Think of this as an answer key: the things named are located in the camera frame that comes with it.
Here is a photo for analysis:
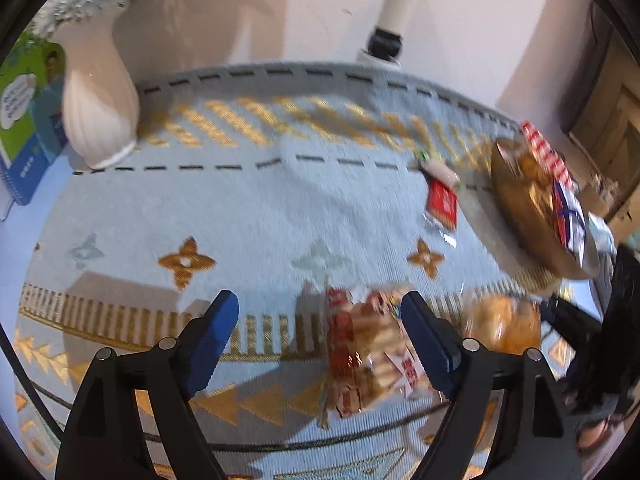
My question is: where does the small red packet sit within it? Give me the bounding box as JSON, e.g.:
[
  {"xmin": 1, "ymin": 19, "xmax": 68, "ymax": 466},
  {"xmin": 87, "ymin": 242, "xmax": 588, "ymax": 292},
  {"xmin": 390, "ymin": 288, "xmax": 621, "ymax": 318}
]
[{"xmin": 424, "ymin": 180, "xmax": 461, "ymax": 233}]

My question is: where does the red white striped packet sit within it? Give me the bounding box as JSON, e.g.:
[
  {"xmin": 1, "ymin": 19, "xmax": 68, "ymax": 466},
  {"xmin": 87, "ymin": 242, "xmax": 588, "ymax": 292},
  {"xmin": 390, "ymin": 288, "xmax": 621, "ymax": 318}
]
[{"xmin": 522, "ymin": 121, "xmax": 573, "ymax": 186}]

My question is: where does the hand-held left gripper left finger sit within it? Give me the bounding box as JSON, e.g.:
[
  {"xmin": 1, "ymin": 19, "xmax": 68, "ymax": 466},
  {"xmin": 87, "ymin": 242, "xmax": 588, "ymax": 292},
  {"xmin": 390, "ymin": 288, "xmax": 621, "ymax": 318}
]
[{"xmin": 55, "ymin": 290, "xmax": 240, "ymax": 480}]

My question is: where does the black pipe clamp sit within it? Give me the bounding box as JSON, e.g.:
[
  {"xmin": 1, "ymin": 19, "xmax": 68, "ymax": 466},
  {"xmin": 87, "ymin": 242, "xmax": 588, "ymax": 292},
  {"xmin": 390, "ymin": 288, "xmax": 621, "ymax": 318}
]
[{"xmin": 367, "ymin": 29, "xmax": 405, "ymax": 58}]

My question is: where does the blue gold patterned tablecloth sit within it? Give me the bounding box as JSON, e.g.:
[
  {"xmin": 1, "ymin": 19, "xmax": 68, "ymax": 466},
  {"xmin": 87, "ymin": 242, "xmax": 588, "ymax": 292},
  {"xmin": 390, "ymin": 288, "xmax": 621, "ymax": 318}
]
[{"xmin": 12, "ymin": 60, "xmax": 606, "ymax": 480}]

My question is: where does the red label biscuit stick packet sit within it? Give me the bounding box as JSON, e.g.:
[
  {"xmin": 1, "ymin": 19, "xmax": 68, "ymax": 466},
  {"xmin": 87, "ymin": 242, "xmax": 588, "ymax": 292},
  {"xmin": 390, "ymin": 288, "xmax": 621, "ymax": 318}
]
[{"xmin": 322, "ymin": 285, "xmax": 426, "ymax": 418}]

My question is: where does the blue white red packet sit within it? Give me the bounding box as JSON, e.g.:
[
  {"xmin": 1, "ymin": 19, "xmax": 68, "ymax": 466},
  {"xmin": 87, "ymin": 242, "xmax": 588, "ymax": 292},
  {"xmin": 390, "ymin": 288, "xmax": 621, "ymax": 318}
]
[{"xmin": 552, "ymin": 180, "xmax": 588, "ymax": 266}]

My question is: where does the small bread packet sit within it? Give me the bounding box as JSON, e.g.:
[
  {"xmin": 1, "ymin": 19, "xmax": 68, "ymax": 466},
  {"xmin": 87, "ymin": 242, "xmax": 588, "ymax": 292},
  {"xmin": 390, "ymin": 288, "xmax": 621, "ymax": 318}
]
[{"xmin": 462, "ymin": 294, "xmax": 543, "ymax": 356}]

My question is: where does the white ribbed vase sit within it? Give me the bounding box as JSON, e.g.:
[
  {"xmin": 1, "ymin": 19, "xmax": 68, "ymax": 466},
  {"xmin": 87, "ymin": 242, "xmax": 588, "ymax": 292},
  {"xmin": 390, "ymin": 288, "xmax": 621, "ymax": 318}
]
[{"xmin": 61, "ymin": 0, "xmax": 141, "ymax": 171}]

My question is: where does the person's right hand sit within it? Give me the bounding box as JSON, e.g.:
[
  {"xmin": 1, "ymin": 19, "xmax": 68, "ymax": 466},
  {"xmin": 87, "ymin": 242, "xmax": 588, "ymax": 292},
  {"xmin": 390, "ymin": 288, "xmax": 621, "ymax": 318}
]
[{"xmin": 577, "ymin": 417, "xmax": 626, "ymax": 451}]

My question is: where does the pink snack packet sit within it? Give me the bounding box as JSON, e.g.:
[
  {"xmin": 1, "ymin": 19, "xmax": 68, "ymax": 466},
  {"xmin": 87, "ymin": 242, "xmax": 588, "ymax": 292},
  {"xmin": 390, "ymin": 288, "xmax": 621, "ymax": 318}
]
[{"xmin": 417, "ymin": 155, "xmax": 461, "ymax": 186}]

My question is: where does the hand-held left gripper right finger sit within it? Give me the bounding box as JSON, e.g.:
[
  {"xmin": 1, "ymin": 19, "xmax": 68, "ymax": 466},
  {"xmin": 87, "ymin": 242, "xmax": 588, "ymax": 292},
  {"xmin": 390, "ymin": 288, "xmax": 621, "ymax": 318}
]
[{"xmin": 401, "ymin": 291, "xmax": 583, "ymax": 480}]

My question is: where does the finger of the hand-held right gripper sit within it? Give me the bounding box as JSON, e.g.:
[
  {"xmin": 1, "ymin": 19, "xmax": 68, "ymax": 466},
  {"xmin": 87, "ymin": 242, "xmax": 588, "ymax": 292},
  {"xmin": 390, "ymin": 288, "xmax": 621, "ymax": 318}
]
[{"xmin": 540, "ymin": 297, "xmax": 601, "ymax": 341}]

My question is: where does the clear cookie bag yellow print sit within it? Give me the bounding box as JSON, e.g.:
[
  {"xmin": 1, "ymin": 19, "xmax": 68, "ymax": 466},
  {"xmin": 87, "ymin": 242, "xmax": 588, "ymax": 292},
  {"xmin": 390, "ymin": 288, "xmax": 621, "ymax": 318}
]
[{"xmin": 500, "ymin": 142, "xmax": 556, "ymax": 211}]

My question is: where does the green cover book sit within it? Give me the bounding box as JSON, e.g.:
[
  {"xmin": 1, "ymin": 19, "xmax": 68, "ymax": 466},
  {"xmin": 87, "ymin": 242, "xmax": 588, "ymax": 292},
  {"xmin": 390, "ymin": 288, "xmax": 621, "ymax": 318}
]
[{"xmin": 0, "ymin": 40, "xmax": 68, "ymax": 206}]

